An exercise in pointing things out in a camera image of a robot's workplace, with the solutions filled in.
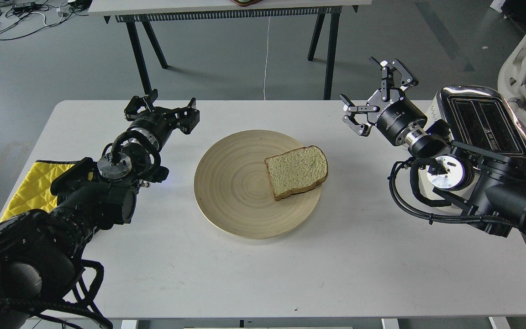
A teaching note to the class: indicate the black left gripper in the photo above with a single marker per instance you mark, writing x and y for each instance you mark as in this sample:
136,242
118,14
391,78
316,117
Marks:
158,123

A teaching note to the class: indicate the slice of bread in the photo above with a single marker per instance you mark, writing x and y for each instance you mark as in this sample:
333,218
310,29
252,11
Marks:
296,171

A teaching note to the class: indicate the cream chrome toaster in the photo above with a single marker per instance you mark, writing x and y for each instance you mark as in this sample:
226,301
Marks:
485,138

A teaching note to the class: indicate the round wooden plate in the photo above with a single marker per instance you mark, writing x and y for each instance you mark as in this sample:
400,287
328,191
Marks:
233,190

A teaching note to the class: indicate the yellow quilted cloth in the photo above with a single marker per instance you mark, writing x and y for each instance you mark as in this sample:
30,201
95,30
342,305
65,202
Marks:
38,191

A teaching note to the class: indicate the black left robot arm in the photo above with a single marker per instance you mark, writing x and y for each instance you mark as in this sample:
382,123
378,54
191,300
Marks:
41,264

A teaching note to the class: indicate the brown object on back table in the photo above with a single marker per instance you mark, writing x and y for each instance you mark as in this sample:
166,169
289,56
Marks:
245,3

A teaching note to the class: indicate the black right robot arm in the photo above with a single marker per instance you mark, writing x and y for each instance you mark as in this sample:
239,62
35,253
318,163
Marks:
495,207

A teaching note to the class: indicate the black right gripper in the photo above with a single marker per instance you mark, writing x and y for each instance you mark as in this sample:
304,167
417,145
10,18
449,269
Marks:
395,116

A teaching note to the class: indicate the white table with black legs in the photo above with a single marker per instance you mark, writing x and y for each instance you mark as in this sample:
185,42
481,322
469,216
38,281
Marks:
185,36

